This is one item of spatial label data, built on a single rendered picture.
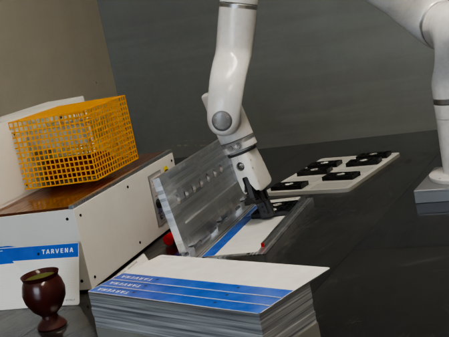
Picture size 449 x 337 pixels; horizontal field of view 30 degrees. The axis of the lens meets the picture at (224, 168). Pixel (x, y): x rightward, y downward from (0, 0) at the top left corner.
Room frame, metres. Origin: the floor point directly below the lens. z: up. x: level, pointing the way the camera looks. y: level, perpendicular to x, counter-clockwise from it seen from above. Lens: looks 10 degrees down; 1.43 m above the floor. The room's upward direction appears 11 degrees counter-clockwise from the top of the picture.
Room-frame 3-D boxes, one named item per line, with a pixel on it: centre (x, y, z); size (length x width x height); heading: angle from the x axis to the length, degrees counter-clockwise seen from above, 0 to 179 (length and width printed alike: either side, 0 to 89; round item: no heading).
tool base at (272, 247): (1.94, -0.03, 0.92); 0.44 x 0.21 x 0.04; 159
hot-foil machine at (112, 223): (2.16, 0.38, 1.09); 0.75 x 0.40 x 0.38; 159
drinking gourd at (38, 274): (1.57, 0.39, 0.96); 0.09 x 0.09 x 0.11
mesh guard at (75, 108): (2.05, 0.35, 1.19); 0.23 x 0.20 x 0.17; 159
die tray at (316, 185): (2.43, -0.32, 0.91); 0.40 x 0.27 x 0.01; 146
